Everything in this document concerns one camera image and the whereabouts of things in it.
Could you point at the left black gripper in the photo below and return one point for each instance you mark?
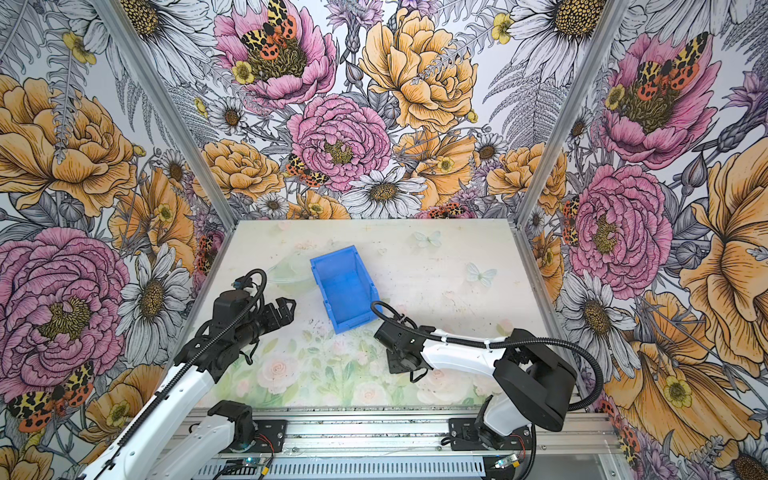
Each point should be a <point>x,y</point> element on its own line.
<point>275,323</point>

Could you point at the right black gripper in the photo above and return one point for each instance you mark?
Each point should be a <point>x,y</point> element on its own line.
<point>395,368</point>

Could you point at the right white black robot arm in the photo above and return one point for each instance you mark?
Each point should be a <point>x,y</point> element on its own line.
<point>536,384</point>

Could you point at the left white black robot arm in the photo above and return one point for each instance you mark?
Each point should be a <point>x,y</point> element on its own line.
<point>138,448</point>

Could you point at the blue plastic storage bin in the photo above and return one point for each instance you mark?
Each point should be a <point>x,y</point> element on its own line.
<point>347,289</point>

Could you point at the right green circuit board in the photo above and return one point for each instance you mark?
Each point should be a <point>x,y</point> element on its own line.
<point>509,461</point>

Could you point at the green circuit board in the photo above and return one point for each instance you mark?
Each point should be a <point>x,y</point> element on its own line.
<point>249,463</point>
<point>509,461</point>

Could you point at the left green circuit board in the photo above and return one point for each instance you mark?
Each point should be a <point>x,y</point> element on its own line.
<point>249,463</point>

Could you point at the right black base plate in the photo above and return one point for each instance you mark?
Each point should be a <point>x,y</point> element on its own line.
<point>465,435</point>

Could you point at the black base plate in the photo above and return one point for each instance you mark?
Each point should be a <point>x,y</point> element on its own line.
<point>465,435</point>
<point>258,436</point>

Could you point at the white slotted cable duct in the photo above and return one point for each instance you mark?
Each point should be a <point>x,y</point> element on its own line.
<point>451,467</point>

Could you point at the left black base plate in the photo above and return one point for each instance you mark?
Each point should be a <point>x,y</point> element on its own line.
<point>258,436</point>

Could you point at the aluminium front rail frame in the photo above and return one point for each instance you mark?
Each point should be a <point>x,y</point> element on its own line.
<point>386,431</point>

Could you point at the left aluminium corner post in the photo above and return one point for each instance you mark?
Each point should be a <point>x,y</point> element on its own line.
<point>119,26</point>

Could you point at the aluminium corner post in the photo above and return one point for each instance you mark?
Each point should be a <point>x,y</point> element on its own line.
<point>119,26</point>
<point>606,31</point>

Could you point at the right aluminium corner post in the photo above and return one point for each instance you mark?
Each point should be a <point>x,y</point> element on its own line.
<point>606,31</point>

